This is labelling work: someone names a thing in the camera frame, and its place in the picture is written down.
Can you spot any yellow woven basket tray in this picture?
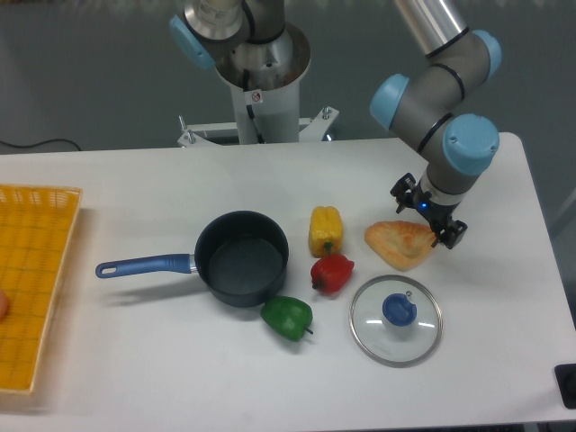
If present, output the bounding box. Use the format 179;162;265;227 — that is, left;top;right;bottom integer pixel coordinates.
1;184;83;394

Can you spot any dark saucepan with blue handle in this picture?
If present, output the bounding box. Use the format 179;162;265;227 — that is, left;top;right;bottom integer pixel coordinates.
95;211;289;308

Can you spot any red bell pepper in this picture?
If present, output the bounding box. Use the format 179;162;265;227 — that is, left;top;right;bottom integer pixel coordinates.
310;254;355;294

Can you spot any black device at table edge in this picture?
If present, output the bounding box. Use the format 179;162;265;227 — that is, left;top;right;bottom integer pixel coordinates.
553;364;576;410

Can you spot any yellow bell pepper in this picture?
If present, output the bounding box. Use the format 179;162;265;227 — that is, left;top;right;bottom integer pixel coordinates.
308;206;344;258

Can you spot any triangular golden bread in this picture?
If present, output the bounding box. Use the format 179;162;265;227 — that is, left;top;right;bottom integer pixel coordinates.
364;220;437;272

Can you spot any glass lid with blue knob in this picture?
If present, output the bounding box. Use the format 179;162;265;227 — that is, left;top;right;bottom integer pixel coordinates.
348;274;444;368

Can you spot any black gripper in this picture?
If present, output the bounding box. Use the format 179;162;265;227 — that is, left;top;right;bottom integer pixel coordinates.
390;173;467;249

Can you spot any green bell pepper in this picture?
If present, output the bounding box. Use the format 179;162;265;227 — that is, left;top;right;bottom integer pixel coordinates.
260;296;313;342

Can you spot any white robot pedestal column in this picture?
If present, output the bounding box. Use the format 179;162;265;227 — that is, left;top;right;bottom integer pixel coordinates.
177;23;339;148

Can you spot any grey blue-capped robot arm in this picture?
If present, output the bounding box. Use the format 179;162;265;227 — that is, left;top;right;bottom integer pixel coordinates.
169;1;502;248

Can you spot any black cable on floor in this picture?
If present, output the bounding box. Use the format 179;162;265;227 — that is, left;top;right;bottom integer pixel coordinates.
0;138;85;151

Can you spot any orange object at left edge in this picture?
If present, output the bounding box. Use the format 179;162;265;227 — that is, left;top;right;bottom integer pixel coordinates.
0;290;10;320

